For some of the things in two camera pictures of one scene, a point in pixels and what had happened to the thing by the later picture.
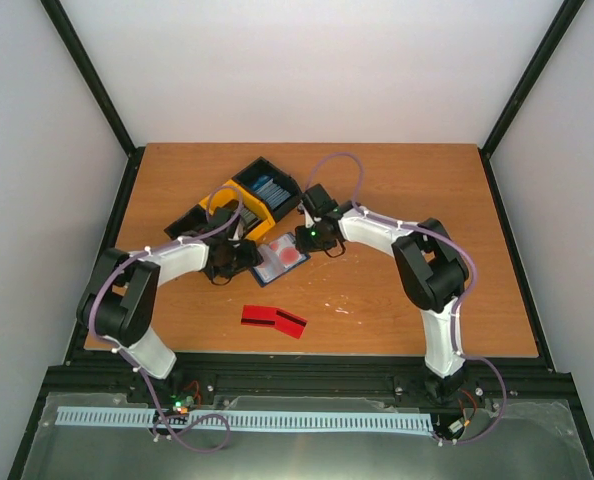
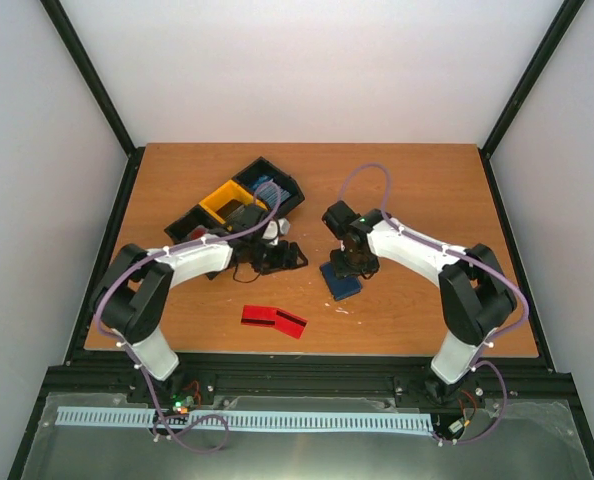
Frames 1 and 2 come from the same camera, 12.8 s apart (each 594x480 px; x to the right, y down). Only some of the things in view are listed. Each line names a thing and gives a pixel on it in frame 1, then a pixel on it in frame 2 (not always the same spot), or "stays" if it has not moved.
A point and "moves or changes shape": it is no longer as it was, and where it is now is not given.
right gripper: (304, 246) -> (341, 270)
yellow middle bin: (255, 217) stays
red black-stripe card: (253, 315) stays
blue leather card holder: (280, 254) moves or changes shape
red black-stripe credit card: (289, 323) stays
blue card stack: (267, 188) stays
